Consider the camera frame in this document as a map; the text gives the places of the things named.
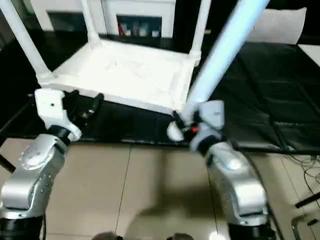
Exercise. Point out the white plastic table top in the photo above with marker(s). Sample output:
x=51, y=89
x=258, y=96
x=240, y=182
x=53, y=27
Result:
x=125, y=70

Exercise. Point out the white plastic table leg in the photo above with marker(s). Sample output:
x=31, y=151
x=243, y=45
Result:
x=200, y=27
x=25, y=37
x=90, y=22
x=220, y=62

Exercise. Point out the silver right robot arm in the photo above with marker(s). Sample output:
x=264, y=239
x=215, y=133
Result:
x=237, y=185

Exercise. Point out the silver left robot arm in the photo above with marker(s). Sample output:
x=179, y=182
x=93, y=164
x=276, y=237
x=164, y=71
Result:
x=35, y=170

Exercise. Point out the small red bottle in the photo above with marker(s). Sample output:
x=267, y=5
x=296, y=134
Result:
x=121, y=30

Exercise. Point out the small white cup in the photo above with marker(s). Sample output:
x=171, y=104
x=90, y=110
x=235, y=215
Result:
x=155, y=33

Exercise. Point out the black work mat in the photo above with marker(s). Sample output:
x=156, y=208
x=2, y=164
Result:
x=275, y=100

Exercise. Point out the white cabinet with glass doors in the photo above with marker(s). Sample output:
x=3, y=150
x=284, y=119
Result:
x=110, y=10

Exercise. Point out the black sofa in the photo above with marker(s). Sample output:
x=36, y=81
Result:
x=225, y=15

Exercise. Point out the light grey pillow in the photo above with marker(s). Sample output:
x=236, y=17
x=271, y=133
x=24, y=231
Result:
x=280, y=27

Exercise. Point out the white flat board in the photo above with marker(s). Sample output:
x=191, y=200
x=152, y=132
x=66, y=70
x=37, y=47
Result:
x=311, y=51

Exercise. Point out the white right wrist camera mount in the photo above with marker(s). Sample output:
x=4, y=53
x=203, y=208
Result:
x=212, y=115

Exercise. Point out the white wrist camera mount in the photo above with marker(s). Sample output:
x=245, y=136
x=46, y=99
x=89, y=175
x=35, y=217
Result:
x=212, y=115
x=50, y=107

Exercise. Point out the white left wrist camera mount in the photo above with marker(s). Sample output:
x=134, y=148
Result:
x=50, y=107

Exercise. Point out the black table frame leg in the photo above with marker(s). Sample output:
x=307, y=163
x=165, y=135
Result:
x=6, y=162
x=307, y=199

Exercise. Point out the grey metal frame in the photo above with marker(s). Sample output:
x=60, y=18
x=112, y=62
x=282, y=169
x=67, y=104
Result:
x=300, y=225

